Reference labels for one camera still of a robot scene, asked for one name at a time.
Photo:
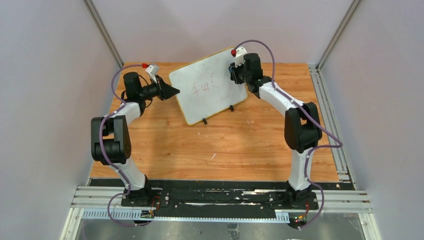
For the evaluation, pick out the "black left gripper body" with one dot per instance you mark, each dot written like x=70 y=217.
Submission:
x=161 y=89

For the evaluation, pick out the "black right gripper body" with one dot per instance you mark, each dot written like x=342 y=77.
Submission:
x=234 y=74

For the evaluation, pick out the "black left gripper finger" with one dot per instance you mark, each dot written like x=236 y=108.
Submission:
x=169 y=90
x=168 y=95

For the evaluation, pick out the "yellow framed whiteboard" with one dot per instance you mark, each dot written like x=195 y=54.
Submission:
x=205 y=87

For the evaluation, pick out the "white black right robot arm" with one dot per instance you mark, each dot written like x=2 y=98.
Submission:
x=301 y=121

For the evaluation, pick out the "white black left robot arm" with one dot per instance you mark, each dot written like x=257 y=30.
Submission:
x=110 y=137

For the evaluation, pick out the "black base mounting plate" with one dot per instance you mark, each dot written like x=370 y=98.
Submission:
x=219 y=199

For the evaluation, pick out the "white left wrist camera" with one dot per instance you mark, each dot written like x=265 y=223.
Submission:
x=151 y=70

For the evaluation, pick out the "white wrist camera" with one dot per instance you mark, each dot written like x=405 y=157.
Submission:
x=238 y=52
x=151 y=70

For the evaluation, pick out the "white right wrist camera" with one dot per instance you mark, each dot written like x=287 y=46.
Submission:
x=238 y=52

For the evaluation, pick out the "aluminium frame rail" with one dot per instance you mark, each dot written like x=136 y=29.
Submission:
x=329 y=121

